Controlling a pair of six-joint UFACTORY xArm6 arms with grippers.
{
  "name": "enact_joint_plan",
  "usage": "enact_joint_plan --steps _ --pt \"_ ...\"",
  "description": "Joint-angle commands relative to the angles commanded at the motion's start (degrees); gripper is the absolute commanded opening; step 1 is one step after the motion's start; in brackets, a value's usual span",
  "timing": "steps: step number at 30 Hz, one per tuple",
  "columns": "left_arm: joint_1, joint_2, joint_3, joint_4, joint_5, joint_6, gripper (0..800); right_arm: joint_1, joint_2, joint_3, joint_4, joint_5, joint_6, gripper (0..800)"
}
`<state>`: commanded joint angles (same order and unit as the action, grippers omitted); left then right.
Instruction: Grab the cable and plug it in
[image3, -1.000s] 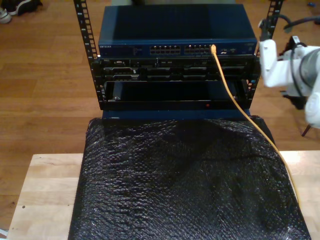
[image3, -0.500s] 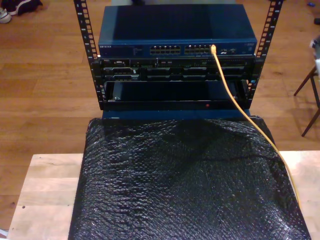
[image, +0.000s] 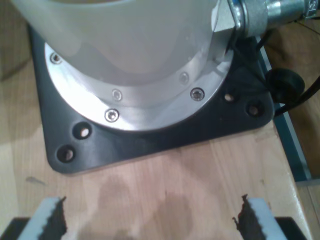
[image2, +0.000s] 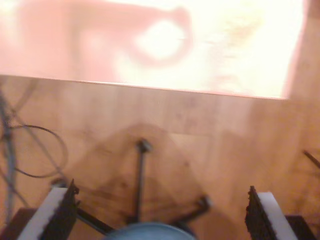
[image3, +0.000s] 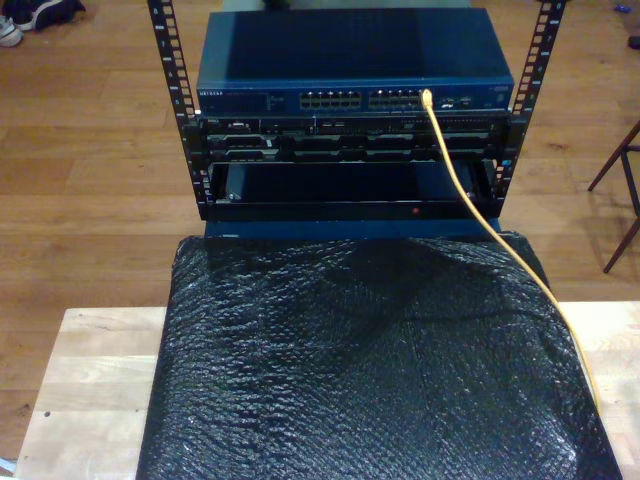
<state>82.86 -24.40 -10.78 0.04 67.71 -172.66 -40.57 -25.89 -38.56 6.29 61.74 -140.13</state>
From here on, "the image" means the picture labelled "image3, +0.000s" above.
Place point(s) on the blue base box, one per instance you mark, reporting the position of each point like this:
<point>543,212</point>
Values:
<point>350,229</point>

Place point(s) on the black rack shelf tray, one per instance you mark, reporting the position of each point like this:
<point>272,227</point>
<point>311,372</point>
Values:
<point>350,210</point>

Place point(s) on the black rack server unit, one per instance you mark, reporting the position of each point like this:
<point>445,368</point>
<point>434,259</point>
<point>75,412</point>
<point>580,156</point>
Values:
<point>350,145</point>

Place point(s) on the black bubble wrap mat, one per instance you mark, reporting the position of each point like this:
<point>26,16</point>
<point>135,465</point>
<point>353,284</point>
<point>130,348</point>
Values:
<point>350,375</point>

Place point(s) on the black metal equipment rack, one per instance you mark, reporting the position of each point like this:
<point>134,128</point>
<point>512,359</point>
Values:
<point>170,60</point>

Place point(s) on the wooden leg chair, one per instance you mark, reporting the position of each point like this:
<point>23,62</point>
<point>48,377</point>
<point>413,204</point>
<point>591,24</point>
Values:
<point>615,156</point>

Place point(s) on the dark shoe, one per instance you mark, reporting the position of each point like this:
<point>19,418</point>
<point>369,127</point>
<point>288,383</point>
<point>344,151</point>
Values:
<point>50,12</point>

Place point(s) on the white sneaker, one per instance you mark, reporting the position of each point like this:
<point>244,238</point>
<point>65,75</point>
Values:
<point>9,32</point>

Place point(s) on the small blue object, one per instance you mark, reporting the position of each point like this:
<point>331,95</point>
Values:
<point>622,8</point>

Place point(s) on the blue network switch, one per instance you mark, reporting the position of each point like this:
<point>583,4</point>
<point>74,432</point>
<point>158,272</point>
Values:
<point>350,50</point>

